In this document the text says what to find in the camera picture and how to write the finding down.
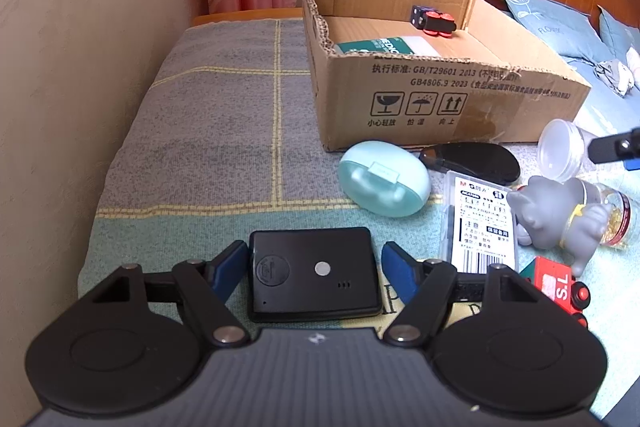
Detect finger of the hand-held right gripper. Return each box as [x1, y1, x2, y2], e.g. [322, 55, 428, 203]
[588, 127, 640, 166]

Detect mint egg-shaped case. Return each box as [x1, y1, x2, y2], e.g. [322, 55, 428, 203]
[339, 141, 431, 218]

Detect crumpled grey cloth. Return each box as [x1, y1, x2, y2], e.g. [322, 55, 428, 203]
[592, 59, 636, 98]

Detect black rectangular device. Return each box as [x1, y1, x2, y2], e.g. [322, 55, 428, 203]
[248, 227, 384, 323]

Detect black oval case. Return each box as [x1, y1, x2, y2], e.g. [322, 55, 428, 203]
[419, 142, 521, 186]

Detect blue floral bedsheet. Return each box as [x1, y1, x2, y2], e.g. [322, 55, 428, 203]
[500, 9, 640, 408]

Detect large blue floral pillow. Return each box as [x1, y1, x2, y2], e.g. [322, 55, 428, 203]
[495, 0, 612, 60]

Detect grey toy figure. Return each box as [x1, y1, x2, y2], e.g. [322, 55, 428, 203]
[507, 176, 609, 278]

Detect green and white swab box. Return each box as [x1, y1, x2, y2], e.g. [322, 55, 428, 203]
[333, 35, 442, 56]

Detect red toy train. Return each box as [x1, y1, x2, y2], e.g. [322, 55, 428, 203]
[519, 256, 591, 329]

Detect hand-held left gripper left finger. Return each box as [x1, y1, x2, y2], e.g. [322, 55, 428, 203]
[87, 241, 251, 348]

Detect jar with golden contents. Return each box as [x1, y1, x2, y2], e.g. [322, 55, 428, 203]
[580, 181, 640, 251]

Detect clear labelled plastic case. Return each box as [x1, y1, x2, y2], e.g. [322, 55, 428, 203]
[439, 172, 519, 274]

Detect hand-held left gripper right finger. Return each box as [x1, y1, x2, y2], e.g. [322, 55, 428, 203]
[382, 242, 543, 348]

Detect cardboard box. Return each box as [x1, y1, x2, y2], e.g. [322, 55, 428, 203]
[301, 0, 593, 152]

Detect black and red toy cubes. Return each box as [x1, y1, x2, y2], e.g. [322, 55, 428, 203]
[410, 5, 457, 39]

